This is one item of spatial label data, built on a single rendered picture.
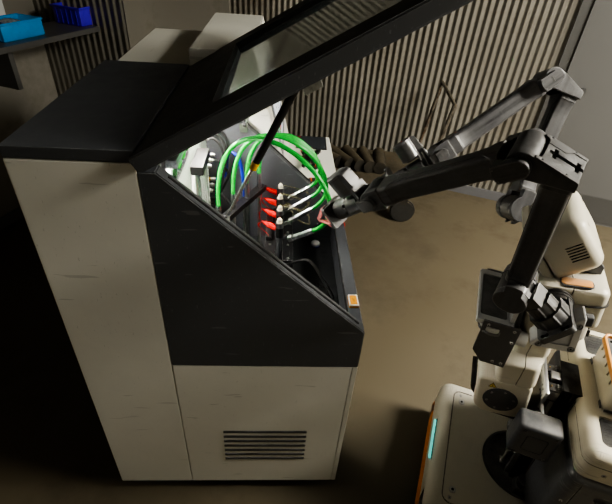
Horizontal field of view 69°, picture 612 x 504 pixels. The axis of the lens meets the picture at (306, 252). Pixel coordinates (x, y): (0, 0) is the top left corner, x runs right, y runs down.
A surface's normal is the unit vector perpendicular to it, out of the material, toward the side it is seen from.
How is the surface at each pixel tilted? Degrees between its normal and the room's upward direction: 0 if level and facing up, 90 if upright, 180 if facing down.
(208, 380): 90
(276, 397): 90
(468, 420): 0
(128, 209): 90
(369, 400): 0
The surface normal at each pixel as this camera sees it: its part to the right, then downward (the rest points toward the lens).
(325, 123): -0.35, 0.54
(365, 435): 0.06, -0.80
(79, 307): 0.04, 0.60
